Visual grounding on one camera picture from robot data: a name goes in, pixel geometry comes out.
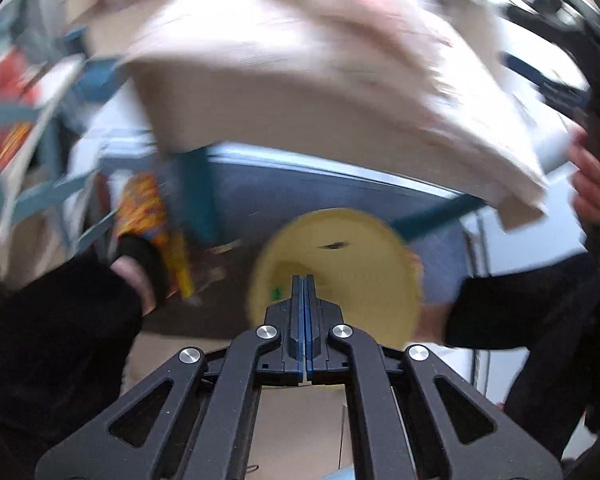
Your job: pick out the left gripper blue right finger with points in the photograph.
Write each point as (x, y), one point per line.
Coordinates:
(324, 364)

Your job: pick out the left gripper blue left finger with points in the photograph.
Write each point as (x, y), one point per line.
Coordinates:
(288, 319)

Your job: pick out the yellow plastic trash bin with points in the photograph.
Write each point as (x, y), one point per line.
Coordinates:
(357, 262)

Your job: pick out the person right hand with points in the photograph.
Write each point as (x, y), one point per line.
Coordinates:
(586, 179)

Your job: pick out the teal table leg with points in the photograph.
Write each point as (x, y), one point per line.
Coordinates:
(195, 183)
(416, 226)

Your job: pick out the colourful left slipper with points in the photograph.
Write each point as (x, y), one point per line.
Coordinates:
(143, 233)

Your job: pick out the floral tablecloth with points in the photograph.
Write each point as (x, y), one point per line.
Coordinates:
(385, 85)

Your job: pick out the folding chair rack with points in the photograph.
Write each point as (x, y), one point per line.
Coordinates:
(32, 181)

